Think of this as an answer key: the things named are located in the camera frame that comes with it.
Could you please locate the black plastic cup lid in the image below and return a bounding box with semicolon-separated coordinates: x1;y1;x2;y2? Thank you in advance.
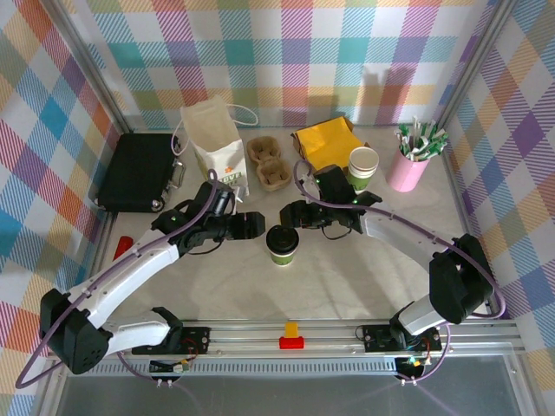
265;224;300;255

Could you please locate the white paper takeout bag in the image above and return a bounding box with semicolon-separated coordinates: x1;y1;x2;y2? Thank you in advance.
172;97;260;198

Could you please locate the green paper cup stack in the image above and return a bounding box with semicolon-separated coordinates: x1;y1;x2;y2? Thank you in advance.
348;146;377;194

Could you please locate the yellow paper napkin stack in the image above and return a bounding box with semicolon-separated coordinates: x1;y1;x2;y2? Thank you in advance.
294;123;363;170

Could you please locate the pink straw holder cup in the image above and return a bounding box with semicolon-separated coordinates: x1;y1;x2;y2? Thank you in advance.
385;145;430;192

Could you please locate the small red object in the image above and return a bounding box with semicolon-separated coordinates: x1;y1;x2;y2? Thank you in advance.
113;235;134;261

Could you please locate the black hard case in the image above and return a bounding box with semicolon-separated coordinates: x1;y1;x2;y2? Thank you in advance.
93;133;187;213

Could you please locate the red and yellow clamp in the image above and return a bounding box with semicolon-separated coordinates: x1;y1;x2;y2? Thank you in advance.
278;321;307;350

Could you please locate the small black controller board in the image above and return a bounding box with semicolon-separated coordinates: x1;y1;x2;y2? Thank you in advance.
149;359;193;374
396;357;428;376

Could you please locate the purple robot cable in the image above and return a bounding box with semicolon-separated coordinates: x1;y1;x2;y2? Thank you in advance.
293;159;507;385
16;168;218;388

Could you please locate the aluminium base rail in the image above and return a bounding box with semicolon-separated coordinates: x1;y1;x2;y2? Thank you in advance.
47;318;528;361

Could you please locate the grey slotted cable duct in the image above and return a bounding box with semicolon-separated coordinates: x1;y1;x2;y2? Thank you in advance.
69;362;402;377

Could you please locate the aluminium frame post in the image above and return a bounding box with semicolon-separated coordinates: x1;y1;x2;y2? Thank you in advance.
433;0;521;129
45;0;134;133

